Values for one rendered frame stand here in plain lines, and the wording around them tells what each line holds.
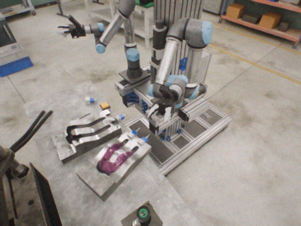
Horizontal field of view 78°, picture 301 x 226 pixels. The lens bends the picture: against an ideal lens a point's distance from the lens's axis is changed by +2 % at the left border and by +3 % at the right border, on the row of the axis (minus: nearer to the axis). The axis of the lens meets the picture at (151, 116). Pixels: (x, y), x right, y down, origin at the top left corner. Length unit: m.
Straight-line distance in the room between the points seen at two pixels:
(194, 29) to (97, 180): 1.08
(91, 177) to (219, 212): 1.43
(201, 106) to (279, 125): 1.81
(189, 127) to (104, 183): 1.48
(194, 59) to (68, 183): 1.19
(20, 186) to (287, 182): 2.62
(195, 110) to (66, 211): 1.20
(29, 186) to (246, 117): 2.77
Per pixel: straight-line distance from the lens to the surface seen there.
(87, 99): 1.92
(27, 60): 4.49
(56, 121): 1.90
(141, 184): 1.38
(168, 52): 1.14
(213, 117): 2.66
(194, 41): 1.15
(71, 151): 1.55
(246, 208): 2.38
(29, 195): 1.60
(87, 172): 1.36
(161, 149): 2.21
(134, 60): 1.69
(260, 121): 3.19
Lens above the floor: 2.08
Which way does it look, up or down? 48 degrees down
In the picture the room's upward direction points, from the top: straight up
